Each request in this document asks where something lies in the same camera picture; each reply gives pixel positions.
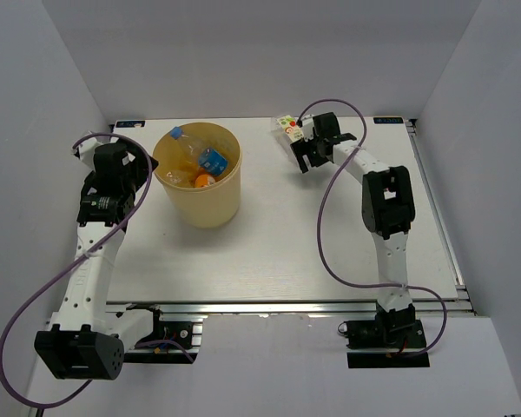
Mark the clear bottle apple label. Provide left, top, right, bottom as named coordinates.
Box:
left=270, top=115, right=304, bottom=165

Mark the orange juice bottle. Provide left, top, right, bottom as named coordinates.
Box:
left=195, top=174, right=216, bottom=189

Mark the clear bottle blue label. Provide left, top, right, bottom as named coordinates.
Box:
left=168, top=126, right=228, bottom=177

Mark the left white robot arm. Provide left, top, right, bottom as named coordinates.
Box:
left=34, top=139, right=166, bottom=380

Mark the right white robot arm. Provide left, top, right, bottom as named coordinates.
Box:
left=290, top=112, right=415, bottom=347

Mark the yellow plastic bin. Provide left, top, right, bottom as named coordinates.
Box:
left=153, top=122, right=242, bottom=228

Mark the left blue table sticker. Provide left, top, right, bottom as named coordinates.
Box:
left=115, top=120, right=145, bottom=129

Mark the blue table sticker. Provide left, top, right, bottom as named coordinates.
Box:
left=115, top=120, right=145, bottom=129
left=373, top=116, right=404, bottom=124

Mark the right blue table sticker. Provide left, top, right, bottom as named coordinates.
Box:
left=373, top=116, right=404, bottom=124

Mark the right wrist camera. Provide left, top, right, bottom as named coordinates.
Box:
left=297, top=114, right=315, bottom=141

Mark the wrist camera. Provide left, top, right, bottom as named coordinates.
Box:
left=72, top=130, right=111, bottom=171
left=297, top=114, right=315, bottom=141

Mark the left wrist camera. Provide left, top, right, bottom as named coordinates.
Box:
left=72, top=130, right=111, bottom=171

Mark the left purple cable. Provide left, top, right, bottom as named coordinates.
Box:
left=0, top=133, right=196, bottom=409

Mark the aluminium table rail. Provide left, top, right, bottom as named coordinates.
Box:
left=108, top=299, right=474, bottom=316

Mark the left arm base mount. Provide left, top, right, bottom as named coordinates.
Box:
left=124, top=304, right=204, bottom=365

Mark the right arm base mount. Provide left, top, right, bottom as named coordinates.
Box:
left=337, top=313, right=430, bottom=369

